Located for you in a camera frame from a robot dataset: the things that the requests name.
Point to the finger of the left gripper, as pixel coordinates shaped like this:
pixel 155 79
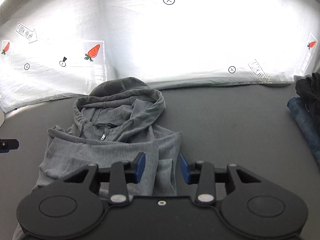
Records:
pixel 8 144

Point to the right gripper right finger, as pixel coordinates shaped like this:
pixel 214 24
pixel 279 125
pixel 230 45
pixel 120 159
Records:
pixel 203 174

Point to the black folded garment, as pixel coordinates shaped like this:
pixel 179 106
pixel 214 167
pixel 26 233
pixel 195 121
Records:
pixel 308 89

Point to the grey zip hoodie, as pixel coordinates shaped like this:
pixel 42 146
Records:
pixel 114 123

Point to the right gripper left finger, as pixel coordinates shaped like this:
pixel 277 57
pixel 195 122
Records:
pixel 123 173

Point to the white side panel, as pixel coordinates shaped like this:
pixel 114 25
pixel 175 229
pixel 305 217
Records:
pixel 2 117

